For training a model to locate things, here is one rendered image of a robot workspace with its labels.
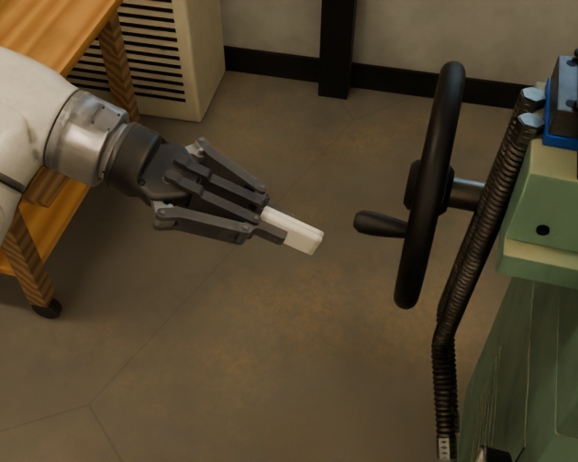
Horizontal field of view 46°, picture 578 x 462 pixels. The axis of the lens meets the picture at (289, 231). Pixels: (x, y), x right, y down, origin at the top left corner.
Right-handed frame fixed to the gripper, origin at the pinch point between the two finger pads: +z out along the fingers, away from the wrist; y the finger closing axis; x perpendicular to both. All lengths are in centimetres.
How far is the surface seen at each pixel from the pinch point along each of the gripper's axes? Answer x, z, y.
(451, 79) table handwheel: -17.7, 8.2, 12.6
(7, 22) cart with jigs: 56, -69, 67
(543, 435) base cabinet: 3.2, 34.4, -8.8
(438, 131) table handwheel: -16.4, 8.3, 5.6
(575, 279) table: -13.6, 25.8, -2.0
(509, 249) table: -12.7, 19.2, -1.2
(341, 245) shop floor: 78, 24, 68
